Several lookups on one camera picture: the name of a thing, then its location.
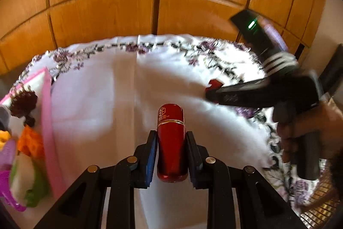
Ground pink shallow tray box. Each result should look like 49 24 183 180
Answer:
1 67 66 212

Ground person right hand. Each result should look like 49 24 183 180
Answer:
277 102 342 162

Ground green white square container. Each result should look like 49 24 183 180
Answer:
9 153 50 208

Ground red lipstick tube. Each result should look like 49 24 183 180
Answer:
157 103 188 182

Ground orange plastic piece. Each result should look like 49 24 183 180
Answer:
0 130 11 150

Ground white floral embroidered tablecloth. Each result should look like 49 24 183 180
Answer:
10 34 317 229

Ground brown studded round brush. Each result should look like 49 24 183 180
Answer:
9 84 38 128

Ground black cylindrical cap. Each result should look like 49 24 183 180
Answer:
0 105 11 131

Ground purple yellow oval case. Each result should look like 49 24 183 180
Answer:
0 139 17 171

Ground magenta plastic cup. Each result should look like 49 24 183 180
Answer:
0 170 26 212

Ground red plastic block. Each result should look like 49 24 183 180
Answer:
205 79 224 94

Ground small orange block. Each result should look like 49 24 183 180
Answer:
17 126 45 160

